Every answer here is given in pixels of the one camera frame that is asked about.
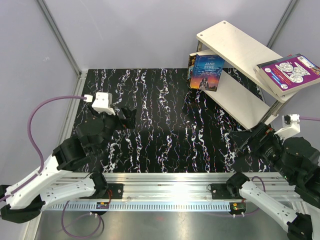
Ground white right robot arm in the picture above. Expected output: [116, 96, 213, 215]
[226, 123, 320, 240]

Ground Jane Eyre book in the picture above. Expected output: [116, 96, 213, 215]
[190, 53, 225, 92]

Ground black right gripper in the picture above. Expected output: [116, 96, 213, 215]
[229, 120, 298, 182]

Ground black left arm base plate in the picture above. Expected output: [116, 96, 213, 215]
[100, 183, 124, 200]

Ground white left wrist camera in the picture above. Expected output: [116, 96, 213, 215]
[84, 91, 116, 116]

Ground yellow 169-Storey Treehouse book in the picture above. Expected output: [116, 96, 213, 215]
[187, 52, 198, 81]

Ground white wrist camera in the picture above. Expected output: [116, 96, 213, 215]
[275, 114, 301, 140]
[84, 91, 116, 116]

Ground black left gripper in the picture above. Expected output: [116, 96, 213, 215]
[89, 102, 137, 155]

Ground white two-tier shelf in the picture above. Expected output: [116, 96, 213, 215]
[196, 20, 294, 129]

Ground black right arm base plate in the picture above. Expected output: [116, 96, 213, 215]
[207, 183, 240, 200]

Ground aluminium frame rail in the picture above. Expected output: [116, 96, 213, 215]
[23, 69, 313, 240]

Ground purple paperback book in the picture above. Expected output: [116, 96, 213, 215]
[255, 53, 320, 97]

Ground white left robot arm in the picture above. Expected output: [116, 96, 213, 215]
[0, 107, 137, 224]

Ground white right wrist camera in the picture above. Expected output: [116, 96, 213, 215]
[275, 114, 301, 140]

